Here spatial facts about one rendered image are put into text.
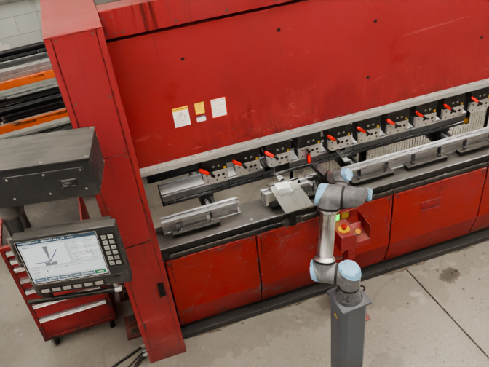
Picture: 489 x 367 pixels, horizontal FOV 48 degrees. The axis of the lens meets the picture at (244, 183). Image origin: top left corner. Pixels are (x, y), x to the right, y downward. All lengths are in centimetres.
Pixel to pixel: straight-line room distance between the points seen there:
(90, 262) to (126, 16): 114
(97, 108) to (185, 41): 55
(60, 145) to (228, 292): 179
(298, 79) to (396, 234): 147
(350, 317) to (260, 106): 125
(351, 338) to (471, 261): 156
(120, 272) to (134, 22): 117
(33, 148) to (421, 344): 271
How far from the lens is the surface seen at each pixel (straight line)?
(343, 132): 342
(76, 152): 233
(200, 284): 362
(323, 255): 293
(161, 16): 274
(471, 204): 430
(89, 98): 264
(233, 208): 345
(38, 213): 374
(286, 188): 345
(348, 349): 333
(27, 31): 713
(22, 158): 240
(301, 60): 307
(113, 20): 271
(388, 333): 396
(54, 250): 258
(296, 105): 318
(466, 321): 412
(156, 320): 361
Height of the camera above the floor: 313
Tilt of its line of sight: 37 degrees down
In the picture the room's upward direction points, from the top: 7 degrees counter-clockwise
